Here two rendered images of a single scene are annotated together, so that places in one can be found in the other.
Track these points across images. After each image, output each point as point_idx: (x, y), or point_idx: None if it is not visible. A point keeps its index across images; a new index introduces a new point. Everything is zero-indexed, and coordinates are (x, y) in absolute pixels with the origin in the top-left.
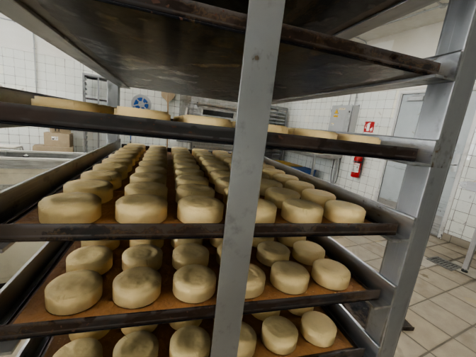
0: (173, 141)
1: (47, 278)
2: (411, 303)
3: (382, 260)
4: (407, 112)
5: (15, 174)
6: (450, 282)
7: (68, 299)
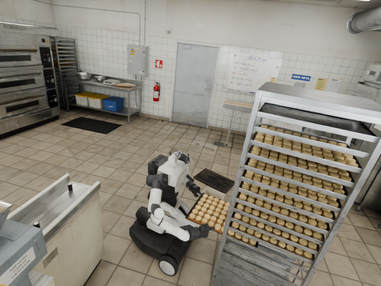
0: (175, 158)
1: None
2: (227, 171)
3: None
4: (182, 56)
5: (52, 243)
6: (227, 153)
7: (326, 226)
